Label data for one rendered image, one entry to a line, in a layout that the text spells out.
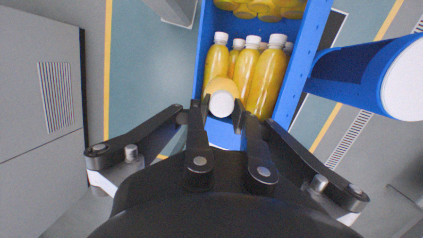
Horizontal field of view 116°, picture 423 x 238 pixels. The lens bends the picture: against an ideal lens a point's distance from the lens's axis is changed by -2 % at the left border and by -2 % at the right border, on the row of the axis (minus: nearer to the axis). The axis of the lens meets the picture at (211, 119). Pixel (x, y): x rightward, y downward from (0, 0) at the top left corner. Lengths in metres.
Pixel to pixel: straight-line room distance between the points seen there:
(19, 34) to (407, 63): 2.01
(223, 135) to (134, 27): 1.58
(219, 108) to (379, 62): 0.60
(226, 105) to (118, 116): 1.86
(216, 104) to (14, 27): 1.59
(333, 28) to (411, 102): 1.02
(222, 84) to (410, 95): 0.65
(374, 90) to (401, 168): 2.30
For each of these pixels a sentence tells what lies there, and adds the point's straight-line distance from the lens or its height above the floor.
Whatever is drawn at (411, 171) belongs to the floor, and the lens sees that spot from 3.08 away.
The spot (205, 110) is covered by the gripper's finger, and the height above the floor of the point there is 1.35.
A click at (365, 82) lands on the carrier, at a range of 0.73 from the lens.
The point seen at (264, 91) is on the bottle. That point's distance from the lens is 0.37.
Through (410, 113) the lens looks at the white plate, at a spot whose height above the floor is 1.04.
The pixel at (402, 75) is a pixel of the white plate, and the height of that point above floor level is 1.04.
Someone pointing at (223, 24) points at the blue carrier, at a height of 0.99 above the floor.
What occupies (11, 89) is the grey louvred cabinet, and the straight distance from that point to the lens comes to 1.72.
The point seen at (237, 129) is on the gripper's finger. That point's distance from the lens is 0.16.
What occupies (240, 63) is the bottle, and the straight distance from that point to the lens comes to 0.41.
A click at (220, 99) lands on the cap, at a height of 1.30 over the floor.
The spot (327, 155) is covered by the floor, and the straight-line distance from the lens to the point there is 2.22.
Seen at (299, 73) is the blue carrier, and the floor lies 1.21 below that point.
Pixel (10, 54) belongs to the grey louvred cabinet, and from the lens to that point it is 1.68.
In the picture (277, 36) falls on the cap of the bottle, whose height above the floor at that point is 1.14.
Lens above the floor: 1.50
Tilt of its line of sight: 70 degrees down
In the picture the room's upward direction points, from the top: 169 degrees counter-clockwise
